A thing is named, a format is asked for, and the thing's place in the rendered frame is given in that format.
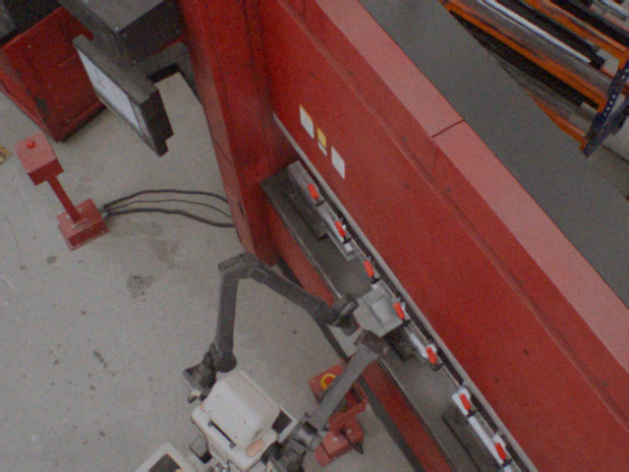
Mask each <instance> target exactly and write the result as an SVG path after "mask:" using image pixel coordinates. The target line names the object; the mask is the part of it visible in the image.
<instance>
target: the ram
mask: <svg viewBox="0 0 629 472"><path fill-rule="evenodd" d="M257 2H258V9H259V17H260V24H261V32H262V39H263V46H264V54H265V61H266V69H267V75H268V82H269V90H270V97H271V105H272V112H273V113H274V114H275V116H276V117H277V118H278V120H279V121H280V123H282V124H283V125H284V127H285V128H286V129H287V131H288V132H289V133H290V135H291V137H292V138H293V140H294V141H295V143H296V144H297V145H298V147H299V148H300V149H301V151H302V152H304V153H305V155H306V156H307V157H308V159H309V161H310V162H311V164H312V165H313V167H314V168H315V170H316V171H317V172H318V174H319V175H320V176H321V178H322V179H323V180H324V183H326V184H327V186H328V187H329V188H330V190H331V191H332V192H333V194H334V195H335V196H336V198H337V199H338V200H339V202H340V203H341V205H342V206H343V207H344V209H345V210H346V211H348V213H349V214H350V215H351V217H352V218H353V219H354V221H355V222H356V223H357V226H358V227H359V229H360V230H361V231H362V233H363V234H364V235H365V237H366V238H367V239H368V241H370V242H371V243H372V245H373V248H374V249H375V250H376V252H377V253H378V254H379V256H380V257H381V258H382V260H383V261H384V262H385V264H386V265H387V267H388V269H389V270H390V272H392V273H393V274H394V276H395V277H396V278H397V280H398V281H399V282H400V284H401V285H402V286H403V288H404V289H405V291H406V293H407V294H408V296H409V297H410V298H411V300H412V301H413V302H414V304H415V305H416V306H418V308H419V309H420V311H421V312H422V313H423V315H424V316H425V318H426V320H427V321H428V322H429V324H430V325H431V327H432V328H433V330H434V331H435V332H436V334H437V335H438V336H439V338H440V339H441V340H442V342H443V344H444V345H446V347H447V348H448V349H449V351H450V352H451V354H452V355H453V356H454V358H455V359H456V360H457V362H458V363H459V364H460V366H461V367H462V368H463V370H464V371H465V373H466V375H467V376H468V378H469V379H470V380H471V382H472V383H473V384H474V386H475V387H476V388H477V390H478V391H479V393H480V394H481V395H482V397H483V398H484V399H485V401H486V402H487V404H489V405H490V406H491V408H492V409H493V410H494V412H495V413H496V415H497V417H498V418H499V420H500V421H501V422H502V424H503V425H504V426H505V428H506V429H507V430H508V432H509V433H510V435H511V436H512V437H513V439H514V440H515V441H516V443H517V444H518V445H519V446H520V447H521V448H522V450H523V451H524V453H525V454H526V455H527V457H528V458H529V459H530V461H531V462H532V463H533V465H534V466H535V467H536V469H537V470H538V471H539V472H629V419H628V417H627V416H626V415H625V414H624V412H623V411H622V410H621V409H620V408H619V406H618V405H617V404H616V403H615V402H614V400H613V399H612V398H611V397H610V395H609V394H608V392H607V391H606V388H605V387H604V386H603V385H602V384H601V382H600V381H599V380H598V378H597V377H596V376H595V375H594V374H593V372H592V371H591V370H590V369H589V368H588V366H587V365H586V364H585V363H584V361H583V360H582V359H581V358H580V357H579V355H578V354H577V353H576V352H575V350H574V349H573V348H572V347H571V346H570V344H569V343H568V342H567V341H566V340H565V338H564V337H563V336H562V334H561V332H560V331H559V330H558V329H557V328H556V326H555V325H554V324H553V323H552V322H551V320H550V319H549V318H548V317H547V315H546V314H545V313H544V312H543V310H542V309H541V308H539V307H538V305H537V304H536V303H535V302H534V300H533V298H532V297H531V296H530V295H529V294H528V292H527V291H526V290H525V289H524V287H523V286H522V285H521V284H520V283H519V281H518V280H517V279H516V278H515V277H514V275H513V274H512V272H511V271H510V269H509V268H508V267H507V266H506V265H505V263H504V262H503V261H502V260H501V258H500V257H499V256H498V255H496V254H495V252H494V251H493V250H492V249H491V248H490V245H489V244H488V243H487V242H486V240H485V239H484V238H483V237H482V235H481V234H480V233H479V232H478V231H477V229H476V228H475V227H474V226H473V223H472V222H471V221H470V220H469V219H468V217H467V216H465V215H464V214H463V213H462V211H461V210H460V209H459V208H458V207H457V206H456V205H455V204H454V203H453V200H452V199H451V198H450V197H449V195H448V194H447V193H446V192H445V191H444V189H443V188H442V187H441V186H439V185H438V183H437V182H436V181H435V180H434V177H433V176H431V174H430V173H429V172H428V171H427V169H426V168H425V167H424V166H423V164H422V163H421V162H420V161H419V159H418V158H417V157H416V156H415V154H414V153H413V152H412V151H411V149H410V148H409V147H408V146H407V145H406V143H405V142H404V141H403V140H402V139H401V137H400V136H399V135H398V133H397V131H396V130H395V129H393V128H392V127H391V125H390V124H389V123H388V122H387V121H386V119H385V118H384V117H383V116H382V114H381V113H380V112H379V111H378V110H377V107H376V106H375V105H374V104H373V102H371V101H370V100H369V99H368V97H367V96H366V95H365V94H364V93H363V91H362V90H361V89H360V88H359V86H358V85H357V83H356V82H355V81H354V79H353V78H352V77H351V76H349V75H348V73H347V72H346V71H345V70H344V68H343V67H342V66H341V65H340V64H339V62H338V61H337V60H336V59H335V58H334V56H333V55H332V53H331V52H330V50H329V49H328V48H327V47H325V46H324V44H323V43H322V42H321V41H320V39H319V38H318V37H317V36H316V35H315V33H314V32H313V31H312V30H311V28H310V27H309V26H308V25H307V23H306V22H305V21H304V20H303V18H301V16H300V15H299V14H298V13H297V12H296V10H295V9H294V8H293V7H292V5H291V4H290V3H289V2H288V1H287V0H257ZM300 104H301V106H302V107H304V108H305V110H306V112H307V113H308V115H309V116H310V117H311V118H312V120H313V131H314V138H312V135H311V134H310V133H309V131H308V130H307V129H306V127H305V126H303V125H302V123H301V115H300ZM273 120H274V121H275V123H276V124H277V125H278V127H279V128H280V129H282V131H283V132H284V134H285V135H286V137H287V139H288V140H289V141H290V143H291V144H292V145H293V147H294V148H295V150H296V151H297V152H298V154H299V155H300V156H301V158H302V159H303V160H304V161H305V163H306V164H307V165H308V167H309V168H310V170H311V171H312V172H313V174H314V175H315V177H316V178H317V179H318V181H319V183H320V185H321V186H322V187H323V189H324V190H326V191H327V193H328V194H329V195H330V197H331V198H332V199H333V200H334V201H335V204H336V205H337V206H338V208H339V209H340V210H341V212H342V213H343V215H344V216H345V217H346V219H348V220H349V221H350V223H351V224H352V226H353V228H354V229H355V231H356V232H357V233H358V235H359V236H360V237H361V239H362V240H363V241H364V243H365V244H366V246H367V248H368V249H370V251H371V252H372V254H373V255H374V256H375V258H376V259H377V261H378V262H379V263H380V265H381V266H382V267H383V270H384V271H385V272H386V274H387V275H388V277H389V278H390V279H392V280H391V281H393V282H394V283H395V285H396V286H397V287H398V289H399V290H400V293H401V294H402V295H403V297H404V298H405V299H406V301H407V302H408V303H409V305H410V306H411V308H412V309H413V310H414V312H415V313H416V314H418V317H419V318H420V319H421V321H422V322H423V324H424V325H425V326H426V328H427V329H428V330H429V332H430V333H431V335H432V336H433V338H434V339H435V340H436V343H437V344H438V345H439V347H440V348H441V349H442V351H443V352H444V354H445V355H446V356H448V358H449V359H450V360H451V362H452V363H453V364H454V366H455V367H456V369H457V370H458V371H459V374H460V375H461V376H462V378H463V379H464V380H465V382H466V383H467V384H468V386H469V387H470V389H471V390H472V391H473V393H474V394H475V395H476V397H477V398H478V399H479V401H480V402H481V404H482V405H483V406H484V408H485V409H486V411H487V413H488V414H489V416H490V417H491V419H492V420H493V421H494V423H495V424H497V425H498V427H499V428H500V429H501V431H502V432H503V434H504V435H505V436H506V437H507V438H508V439H509V441H510V442H511V443H512V445H513V446H514V448H515V449H516V450H517V452H518V453H519V454H520V456H521V457H522V458H523V460H524V461H525V463H526V464H527V465H528V467H529V468H530V469H531V471H532V472H535V471H534V470H533V468H532V467H531V465H530V464H529V463H528V461H527V460H526V459H525V457H524V456H523V455H522V453H521V452H520V451H519V449H518V448H517V446H516V445H515V444H514V442H513V441H512V440H511V439H510V438H509V437H508V435H507V434H506V432H505V431H504V430H503V428H502V427H501V426H500V424H499V423H498V422H497V420H496V419H495V418H494V416H493V415H491V413H492V412H490V411H489V410H488V408H487V407H486V405H485V404H484V403H483V401H482V400H481V398H480V397H479V396H478V394H477V393H476V392H475V390H474V389H473V388H472V386H471V385H470V384H469V382H468V381H467V379H466V378H465V377H464V375H463V374H462V372H461V370H460V369H459V368H458V366H457V365H456V363H455V362H454V361H453V359H452V358H451V357H450V355H449V354H448V353H447V351H445V350H444V349H443V347H442V346H441V344H440V343H439V341H438V339H437V338H436V337H435V335H434V334H433V333H432V331H431V330H430V328H429V327H428V325H427V324H426V323H425V321H424V320H423V319H422V317H421V315H420V314H419V312H418V311H416V309H415V308H414V307H413V305H412V304H411V303H410V301H409V300H408V299H407V297H406V296H405V295H404V293H403V291H402V289H401V288H400V287H399V285H398V284H397V283H396V281H395V280H394V279H393V277H392V276H390V274H389V273H388V272H387V270H386V269H385V267H384V265H383V264H382V263H381V261H380V260H379V259H378V257H377V256H376V254H375V253H374V252H373V250H372V249H371V246H370V245H368V244H367V242H366V241H365V239H364V238H363V237H362V235H361V234H360V233H359V231H358V230H357V229H356V227H355V226H354V224H353V222H352V221H351V219H350V218H349V217H348V215H346V214H345V213H344V211H343V210H342V209H341V207H340V206H339V204H338V203H337V202H336V200H335V199H334V198H333V196H332V195H331V194H330V192H329V191H328V190H327V188H326V187H324V185H323V184H322V183H321V180H320V179H319V178H318V176H317V175H316V174H315V172H314V170H313V169H312V168H311V166H310V165H309V164H308V162H307V161H306V159H305V157H304V156H302V155H301V153H300V152H299V150H298V149H297V148H296V146H295V145H294V144H293V142H292V141H291V140H290V138H289V137H288V134H287V133H286V132H285V130H284V129H283V128H282V126H280V125H279V124H278V122H277V121H276V120H275V118H274V117H273ZM317 128H319V129H320V130H321V132H322V133H323V134H324V137H325V138H326V147H323V148H324V149H326V154H324V153H323V151H322V150H321V149H320V147H319V146H318V142H320V140H319V139H318V130H317ZM320 144H321V145H322V146H323V144H322V143H320ZM331 146H333V147H334V149H335V150H336V151H337V153H338V154H339V155H340V156H341V158H342V160H343V161H344V179H343V177H342V176H341V175H340V173H339V172H338V171H337V169H336V168H335V167H334V165H333V164H332V149H331Z"/></svg>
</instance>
